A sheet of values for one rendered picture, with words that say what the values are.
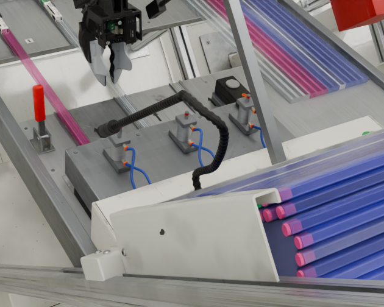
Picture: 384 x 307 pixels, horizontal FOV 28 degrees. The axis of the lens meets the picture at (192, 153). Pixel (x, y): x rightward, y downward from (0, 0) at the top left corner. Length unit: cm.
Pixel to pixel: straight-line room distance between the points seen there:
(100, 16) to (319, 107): 42
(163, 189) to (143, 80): 141
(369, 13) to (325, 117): 64
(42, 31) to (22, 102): 82
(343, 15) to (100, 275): 130
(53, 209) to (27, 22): 51
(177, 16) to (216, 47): 100
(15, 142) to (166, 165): 25
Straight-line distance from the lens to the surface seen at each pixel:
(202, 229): 67
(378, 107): 143
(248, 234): 60
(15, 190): 163
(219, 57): 257
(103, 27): 125
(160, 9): 121
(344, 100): 142
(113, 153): 110
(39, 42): 147
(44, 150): 122
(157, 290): 74
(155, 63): 247
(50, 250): 165
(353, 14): 200
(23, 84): 232
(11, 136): 124
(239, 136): 119
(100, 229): 102
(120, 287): 83
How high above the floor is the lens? 221
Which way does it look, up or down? 63 degrees down
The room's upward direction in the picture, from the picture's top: 74 degrees clockwise
